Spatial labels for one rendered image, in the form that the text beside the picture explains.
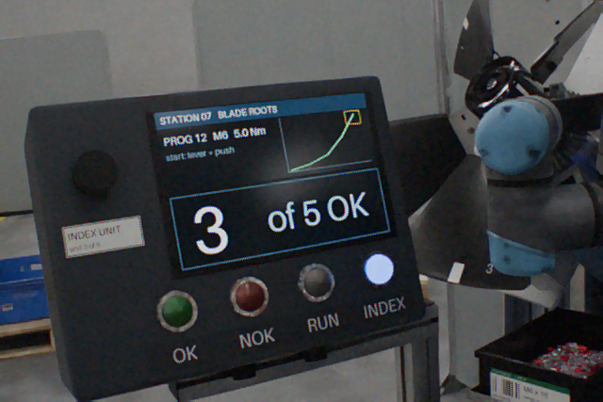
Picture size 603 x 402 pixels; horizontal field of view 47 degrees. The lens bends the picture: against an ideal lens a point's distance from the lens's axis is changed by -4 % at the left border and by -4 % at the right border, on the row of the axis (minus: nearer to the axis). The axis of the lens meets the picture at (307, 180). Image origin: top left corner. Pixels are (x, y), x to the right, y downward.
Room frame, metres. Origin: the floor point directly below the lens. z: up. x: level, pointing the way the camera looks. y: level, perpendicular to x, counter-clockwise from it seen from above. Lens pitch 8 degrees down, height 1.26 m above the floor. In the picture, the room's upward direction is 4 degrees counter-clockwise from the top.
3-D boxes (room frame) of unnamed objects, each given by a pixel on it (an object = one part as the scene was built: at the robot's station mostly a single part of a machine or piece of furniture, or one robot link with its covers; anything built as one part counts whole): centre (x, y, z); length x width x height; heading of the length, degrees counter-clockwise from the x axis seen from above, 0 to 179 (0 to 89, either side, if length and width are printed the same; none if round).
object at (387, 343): (0.56, 0.01, 1.04); 0.24 x 0.03 x 0.03; 115
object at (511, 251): (0.78, -0.25, 1.08); 0.11 x 0.08 x 0.11; 93
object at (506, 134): (0.78, -0.24, 1.17); 0.11 x 0.08 x 0.09; 152
